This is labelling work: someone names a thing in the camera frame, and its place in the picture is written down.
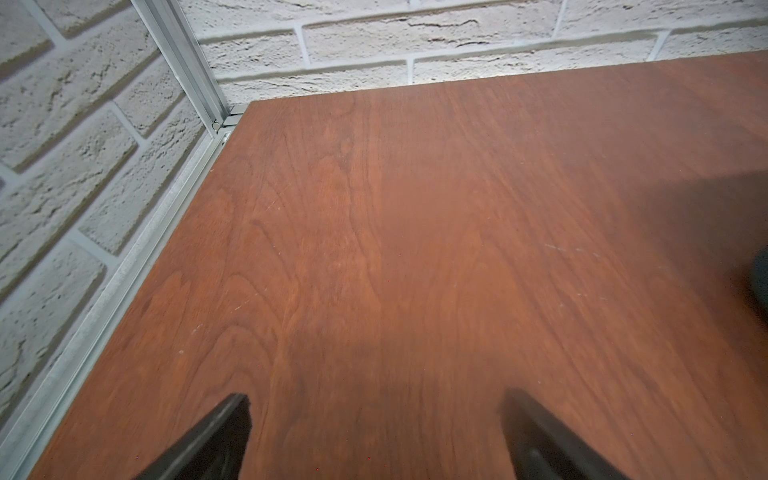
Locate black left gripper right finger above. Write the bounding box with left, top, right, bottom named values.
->
left=500, top=388, right=626, bottom=480

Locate aluminium floor rail left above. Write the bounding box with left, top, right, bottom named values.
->
left=1, top=104, right=247, bottom=479

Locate aluminium corner post left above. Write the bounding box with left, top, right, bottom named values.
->
left=131, top=0, right=230, bottom=135

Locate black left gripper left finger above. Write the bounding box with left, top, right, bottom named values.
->
left=136, top=393, right=252, bottom=479

